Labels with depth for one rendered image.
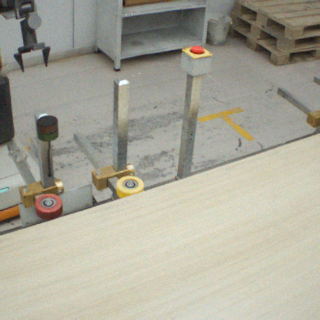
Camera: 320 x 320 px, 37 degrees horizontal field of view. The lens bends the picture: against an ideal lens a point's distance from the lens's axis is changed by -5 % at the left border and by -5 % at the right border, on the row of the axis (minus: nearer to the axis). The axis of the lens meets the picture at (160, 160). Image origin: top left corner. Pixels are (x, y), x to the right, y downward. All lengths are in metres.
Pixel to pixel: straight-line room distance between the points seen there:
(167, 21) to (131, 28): 0.39
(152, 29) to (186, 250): 3.58
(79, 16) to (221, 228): 3.20
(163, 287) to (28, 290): 0.33
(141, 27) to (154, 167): 1.91
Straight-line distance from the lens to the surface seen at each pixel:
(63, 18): 4.27
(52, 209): 1.39
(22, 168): 1.63
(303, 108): 2.22
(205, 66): 1.56
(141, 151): 3.17
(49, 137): 1.35
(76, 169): 3.02
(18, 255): 1.29
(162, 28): 4.75
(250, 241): 1.35
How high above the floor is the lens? 1.84
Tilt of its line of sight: 36 degrees down
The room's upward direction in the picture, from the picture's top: 4 degrees clockwise
